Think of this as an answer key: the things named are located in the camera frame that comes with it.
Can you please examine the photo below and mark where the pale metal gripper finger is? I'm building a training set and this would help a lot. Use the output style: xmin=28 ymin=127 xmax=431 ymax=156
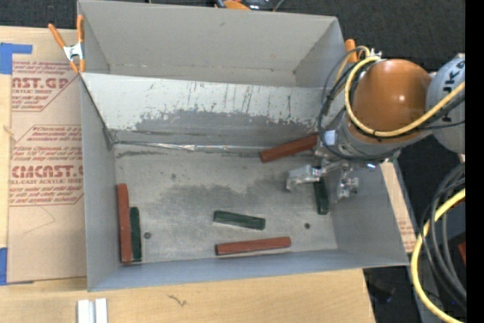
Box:
xmin=285 ymin=164 xmax=327 ymax=191
xmin=334 ymin=175 xmax=359 ymax=204

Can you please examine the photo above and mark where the dark green flat block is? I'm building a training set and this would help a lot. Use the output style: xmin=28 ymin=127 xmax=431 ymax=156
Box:
xmin=312 ymin=177 xmax=330 ymax=216
xmin=212 ymin=210 xmax=267 ymax=231
xmin=129 ymin=206 xmax=143 ymax=262

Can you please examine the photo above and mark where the red-brown flat block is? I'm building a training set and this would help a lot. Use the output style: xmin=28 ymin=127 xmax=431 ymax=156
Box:
xmin=116 ymin=182 xmax=134 ymax=265
xmin=214 ymin=236 xmax=293 ymax=256
xmin=259 ymin=133 xmax=321 ymax=164

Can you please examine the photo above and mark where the grey metal bin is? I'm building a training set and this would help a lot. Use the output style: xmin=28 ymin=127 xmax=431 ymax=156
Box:
xmin=76 ymin=0 xmax=411 ymax=293

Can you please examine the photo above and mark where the brown cardboard board, red print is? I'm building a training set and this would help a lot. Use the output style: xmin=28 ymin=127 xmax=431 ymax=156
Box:
xmin=0 ymin=25 xmax=419 ymax=287

